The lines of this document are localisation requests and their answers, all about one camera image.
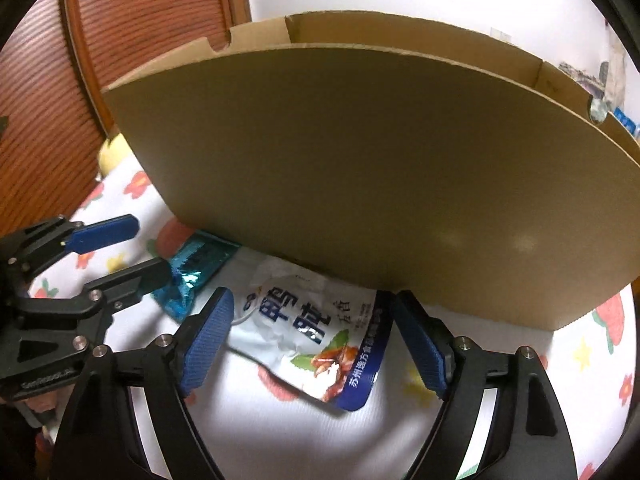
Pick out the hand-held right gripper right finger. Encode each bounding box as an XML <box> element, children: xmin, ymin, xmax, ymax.
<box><xmin>392</xmin><ymin>290</ymin><xmax>583</xmax><ymax>480</ymax></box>

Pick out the brown cardboard box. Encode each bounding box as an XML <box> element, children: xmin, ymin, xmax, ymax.
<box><xmin>101</xmin><ymin>10</ymin><xmax>640</xmax><ymax>332</ymax></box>

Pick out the wooden slatted wardrobe door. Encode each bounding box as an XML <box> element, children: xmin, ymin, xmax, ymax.
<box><xmin>0</xmin><ymin>0</ymin><xmax>251</xmax><ymax>241</ymax></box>

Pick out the white and blue snack packet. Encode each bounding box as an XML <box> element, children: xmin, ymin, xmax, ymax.
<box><xmin>227</xmin><ymin>255</ymin><xmax>396</xmax><ymax>413</ymax></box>

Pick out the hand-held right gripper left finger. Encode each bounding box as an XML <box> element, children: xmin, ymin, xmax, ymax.
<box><xmin>52</xmin><ymin>287</ymin><xmax>236</xmax><ymax>480</ymax></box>

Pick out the shiny teal foil packet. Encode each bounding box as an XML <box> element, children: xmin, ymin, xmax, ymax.
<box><xmin>150</xmin><ymin>230</ymin><xmax>241</xmax><ymax>321</ymax></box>

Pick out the silver and orange snack packet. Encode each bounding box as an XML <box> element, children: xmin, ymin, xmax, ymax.
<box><xmin>227</xmin><ymin>255</ymin><xmax>396</xmax><ymax>413</ymax></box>

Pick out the yellow plush toy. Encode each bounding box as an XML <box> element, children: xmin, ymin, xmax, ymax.
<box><xmin>97</xmin><ymin>135</ymin><xmax>133</xmax><ymax>177</ymax></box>

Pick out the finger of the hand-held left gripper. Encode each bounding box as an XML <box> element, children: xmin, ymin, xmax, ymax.
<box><xmin>0</xmin><ymin>214</ymin><xmax>140</xmax><ymax>286</ymax></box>
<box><xmin>15</xmin><ymin>257</ymin><xmax>173</xmax><ymax>351</ymax></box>

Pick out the beige hanging cloth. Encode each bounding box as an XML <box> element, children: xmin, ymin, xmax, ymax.
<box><xmin>600</xmin><ymin>25</ymin><xmax>632</xmax><ymax>106</ymax></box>

